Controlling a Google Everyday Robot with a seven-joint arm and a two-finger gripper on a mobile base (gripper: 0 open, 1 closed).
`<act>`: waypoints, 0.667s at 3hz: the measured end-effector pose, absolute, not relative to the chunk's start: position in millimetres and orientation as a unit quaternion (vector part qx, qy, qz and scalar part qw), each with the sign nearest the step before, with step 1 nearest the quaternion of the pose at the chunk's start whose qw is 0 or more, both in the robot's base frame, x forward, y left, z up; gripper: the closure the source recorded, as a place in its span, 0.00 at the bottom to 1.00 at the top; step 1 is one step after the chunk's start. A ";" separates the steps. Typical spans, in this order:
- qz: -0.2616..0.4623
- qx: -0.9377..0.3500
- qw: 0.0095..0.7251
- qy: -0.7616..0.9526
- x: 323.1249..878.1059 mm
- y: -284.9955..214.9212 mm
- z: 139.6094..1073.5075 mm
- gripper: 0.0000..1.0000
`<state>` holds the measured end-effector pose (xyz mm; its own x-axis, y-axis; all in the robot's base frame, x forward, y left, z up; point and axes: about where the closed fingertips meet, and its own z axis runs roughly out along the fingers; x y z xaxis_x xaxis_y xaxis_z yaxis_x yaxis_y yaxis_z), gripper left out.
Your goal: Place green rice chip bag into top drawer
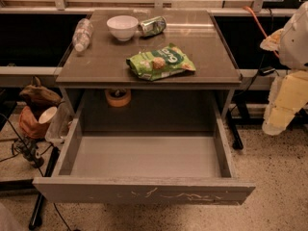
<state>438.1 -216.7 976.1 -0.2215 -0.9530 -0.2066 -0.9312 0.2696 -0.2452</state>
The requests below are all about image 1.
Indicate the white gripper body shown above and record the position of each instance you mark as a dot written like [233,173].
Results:
[295,42]

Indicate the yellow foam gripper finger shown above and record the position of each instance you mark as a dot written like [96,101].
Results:
[272,42]
[287,96]

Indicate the green rice chip bag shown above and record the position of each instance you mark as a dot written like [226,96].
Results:
[161,63]

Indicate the grey cabinet with table top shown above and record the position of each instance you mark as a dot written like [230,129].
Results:
[178,81]

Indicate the open grey top drawer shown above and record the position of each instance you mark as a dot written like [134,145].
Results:
[164,147]

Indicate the brown and orange cloth bag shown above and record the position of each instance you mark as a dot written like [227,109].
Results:
[38,99]

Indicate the black power adapter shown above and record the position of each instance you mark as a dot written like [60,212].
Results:
[264,71]

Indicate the green soda can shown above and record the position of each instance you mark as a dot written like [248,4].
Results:
[153,26]

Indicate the white ceramic bowl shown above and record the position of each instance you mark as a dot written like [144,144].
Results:
[123,27]

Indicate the roll of tan tape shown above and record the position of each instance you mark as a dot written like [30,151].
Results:
[118,98]

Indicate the clear plastic water bottle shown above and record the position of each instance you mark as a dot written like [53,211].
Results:
[82,35]

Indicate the clear plastic container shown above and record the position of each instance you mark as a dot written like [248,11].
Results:
[58,128]

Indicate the white cup on floor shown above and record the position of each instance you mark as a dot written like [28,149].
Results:
[47,115]

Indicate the black stand leg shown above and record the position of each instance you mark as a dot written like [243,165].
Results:
[35,220]

